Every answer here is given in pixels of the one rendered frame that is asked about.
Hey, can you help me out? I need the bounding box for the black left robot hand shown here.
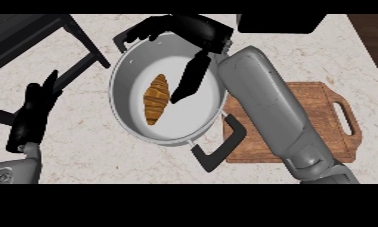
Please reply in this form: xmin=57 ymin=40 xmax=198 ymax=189
xmin=5 ymin=69 xmax=65 ymax=154

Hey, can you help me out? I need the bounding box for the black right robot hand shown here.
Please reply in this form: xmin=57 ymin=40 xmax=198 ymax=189
xmin=124 ymin=13 xmax=237 ymax=105

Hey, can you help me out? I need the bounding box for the brown croissant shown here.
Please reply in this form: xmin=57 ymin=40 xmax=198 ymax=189
xmin=142 ymin=73 xmax=172 ymax=126

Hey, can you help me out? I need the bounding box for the brown wooden cutting board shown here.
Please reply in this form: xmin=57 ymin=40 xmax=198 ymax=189
xmin=222 ymin=81 xmax=365 ymax=165

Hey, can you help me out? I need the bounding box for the black appliance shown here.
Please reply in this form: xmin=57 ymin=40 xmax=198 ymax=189
xmin=235 ymin=13 xmax=330 ymax=35

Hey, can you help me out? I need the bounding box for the dark brown wooden panel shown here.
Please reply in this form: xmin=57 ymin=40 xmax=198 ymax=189
xmin=346 ymin=13 xmax=378 ymax=59

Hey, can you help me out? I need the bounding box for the dark grey appliance frame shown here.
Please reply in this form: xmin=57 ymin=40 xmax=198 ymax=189
xmin=0 ymin=13 xmax=113 ymax=127

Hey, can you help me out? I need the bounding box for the silver pot with black handles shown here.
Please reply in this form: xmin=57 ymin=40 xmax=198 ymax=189
xmin=108 ymin=30 xmax=248 ymax=174

